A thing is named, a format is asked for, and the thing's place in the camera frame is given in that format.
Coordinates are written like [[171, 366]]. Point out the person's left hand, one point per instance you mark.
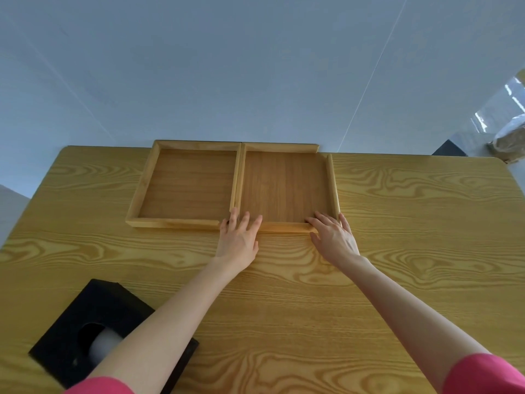
[[236, 244]]

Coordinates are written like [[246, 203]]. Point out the person's right hand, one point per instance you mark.
[[336, 244]]

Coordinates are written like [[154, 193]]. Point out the person's right thumb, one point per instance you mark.
[[315, 238]]

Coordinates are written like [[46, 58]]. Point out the person's left little finger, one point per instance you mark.
[[224, 226]]

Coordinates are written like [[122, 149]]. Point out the person's left middle finger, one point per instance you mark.
[[245, 221]]

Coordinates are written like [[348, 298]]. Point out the person's left thumb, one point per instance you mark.
[[256, 246]]

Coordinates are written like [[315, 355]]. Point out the person's right little finger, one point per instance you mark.
[[345, 224]]

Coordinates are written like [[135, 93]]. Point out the wooden tray with side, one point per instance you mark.
[[283, 184]]

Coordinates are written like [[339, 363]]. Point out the person's left forearm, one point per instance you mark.
[[172, 320]]

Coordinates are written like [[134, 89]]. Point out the person's right forearm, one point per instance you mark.
[[410, 315]]

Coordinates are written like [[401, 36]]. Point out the wooden side strip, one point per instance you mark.
[[333, 184]]

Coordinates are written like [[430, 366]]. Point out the black object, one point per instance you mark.
[[449, 148]]

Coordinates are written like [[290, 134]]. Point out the white cylinder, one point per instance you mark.
[[102, 346]]

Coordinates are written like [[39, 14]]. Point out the brown sack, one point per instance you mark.
[[510, 139]]

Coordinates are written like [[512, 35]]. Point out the black foam block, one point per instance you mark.
[[65, 324]]

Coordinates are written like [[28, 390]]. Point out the clear plastic sheet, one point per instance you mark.
[[498, 106]]

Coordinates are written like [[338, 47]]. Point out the pink left sleeve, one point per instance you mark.
[[98, 386]]

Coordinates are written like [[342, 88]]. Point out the pink sleeve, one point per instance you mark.
[[98, 386], [484, 375]]

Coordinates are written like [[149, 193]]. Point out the pink right sleeve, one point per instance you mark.
[[484, 375]]

